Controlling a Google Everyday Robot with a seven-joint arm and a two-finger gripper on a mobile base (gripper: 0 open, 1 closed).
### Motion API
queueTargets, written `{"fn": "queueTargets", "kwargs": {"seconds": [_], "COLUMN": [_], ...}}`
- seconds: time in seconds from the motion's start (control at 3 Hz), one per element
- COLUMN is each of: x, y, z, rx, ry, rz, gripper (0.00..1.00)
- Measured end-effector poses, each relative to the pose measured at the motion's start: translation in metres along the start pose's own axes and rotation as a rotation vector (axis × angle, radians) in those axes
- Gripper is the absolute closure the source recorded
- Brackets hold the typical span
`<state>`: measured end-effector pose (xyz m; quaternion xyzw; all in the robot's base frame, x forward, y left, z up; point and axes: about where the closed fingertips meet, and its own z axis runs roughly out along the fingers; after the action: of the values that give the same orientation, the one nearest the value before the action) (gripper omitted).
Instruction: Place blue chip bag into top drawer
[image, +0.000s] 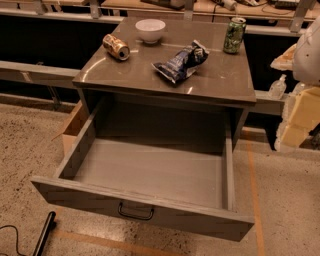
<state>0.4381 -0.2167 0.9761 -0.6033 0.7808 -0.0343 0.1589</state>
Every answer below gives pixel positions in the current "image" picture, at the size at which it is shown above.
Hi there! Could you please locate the gold soda can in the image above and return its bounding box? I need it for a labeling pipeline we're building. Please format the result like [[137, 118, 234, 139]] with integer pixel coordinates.
[[102, 34, 130, 61]]

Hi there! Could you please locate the white bowl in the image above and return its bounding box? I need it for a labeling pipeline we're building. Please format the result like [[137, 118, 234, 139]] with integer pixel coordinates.
[[135, 19, 166, 44]]

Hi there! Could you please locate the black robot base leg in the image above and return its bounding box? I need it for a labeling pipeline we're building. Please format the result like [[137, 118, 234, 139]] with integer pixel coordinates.
[[32, 211, 56, 256]]

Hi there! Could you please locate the black cable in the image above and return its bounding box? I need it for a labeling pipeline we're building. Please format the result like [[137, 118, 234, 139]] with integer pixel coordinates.
[[0, 224, 28, 256]]

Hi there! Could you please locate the grey cabinet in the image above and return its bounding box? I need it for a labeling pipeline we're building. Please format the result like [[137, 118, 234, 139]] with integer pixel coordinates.
[[73, 17, 256, 141]]

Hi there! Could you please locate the cardboard box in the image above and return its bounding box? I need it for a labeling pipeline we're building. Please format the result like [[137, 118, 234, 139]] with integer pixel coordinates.
[[52, 101, 88, 155]]

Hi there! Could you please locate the black drawer handle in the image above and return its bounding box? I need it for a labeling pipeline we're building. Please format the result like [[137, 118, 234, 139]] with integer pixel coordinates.
[[117, 202, 154, 221]]

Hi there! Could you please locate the clear plastic bottle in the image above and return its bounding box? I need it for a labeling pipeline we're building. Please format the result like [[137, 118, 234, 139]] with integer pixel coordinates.
[[268, 74, 287, 100]]

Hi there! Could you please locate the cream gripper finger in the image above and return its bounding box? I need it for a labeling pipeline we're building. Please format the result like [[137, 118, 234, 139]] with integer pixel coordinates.
[[270, 44, 296, 71], [274, 86, 320, 151]]

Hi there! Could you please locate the blue chip bag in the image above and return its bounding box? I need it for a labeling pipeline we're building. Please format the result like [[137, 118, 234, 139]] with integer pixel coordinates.
[[152, 40, 209, 84]]

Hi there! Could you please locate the open grey top drawer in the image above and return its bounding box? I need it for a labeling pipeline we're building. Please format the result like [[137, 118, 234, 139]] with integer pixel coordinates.
[[31, 97, 254, 241]]

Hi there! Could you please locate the green soda can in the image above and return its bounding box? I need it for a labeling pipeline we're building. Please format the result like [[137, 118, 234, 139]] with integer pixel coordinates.
[[223, 17, 246, 54]]

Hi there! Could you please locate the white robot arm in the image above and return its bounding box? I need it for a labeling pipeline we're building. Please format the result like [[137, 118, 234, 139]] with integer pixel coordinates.
[[271, 17, 320, 151]]

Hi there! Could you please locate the grey metal rail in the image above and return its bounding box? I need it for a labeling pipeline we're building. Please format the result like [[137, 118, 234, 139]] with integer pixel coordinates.
[[0, 61, 79, 89]]

